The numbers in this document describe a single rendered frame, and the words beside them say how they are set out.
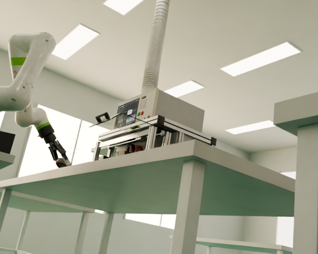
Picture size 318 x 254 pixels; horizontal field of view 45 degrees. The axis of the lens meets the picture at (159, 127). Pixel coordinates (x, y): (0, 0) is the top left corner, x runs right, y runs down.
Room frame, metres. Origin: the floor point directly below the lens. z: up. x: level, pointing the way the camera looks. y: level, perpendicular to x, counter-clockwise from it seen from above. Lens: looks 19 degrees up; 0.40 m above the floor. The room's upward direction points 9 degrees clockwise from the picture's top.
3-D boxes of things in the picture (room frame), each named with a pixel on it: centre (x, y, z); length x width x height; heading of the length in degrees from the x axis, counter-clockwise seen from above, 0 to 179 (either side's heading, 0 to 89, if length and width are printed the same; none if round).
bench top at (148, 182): (2.27, 0.08, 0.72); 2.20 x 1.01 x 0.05; 34
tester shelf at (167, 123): (2.31, 0.02, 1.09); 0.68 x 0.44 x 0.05; 34
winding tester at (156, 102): (2.30, 0.01, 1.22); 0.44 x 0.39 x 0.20; 34
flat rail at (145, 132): (2.19, 0.20, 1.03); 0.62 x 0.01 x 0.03; 34
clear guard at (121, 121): (1.99, 0.18, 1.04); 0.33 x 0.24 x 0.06; 124
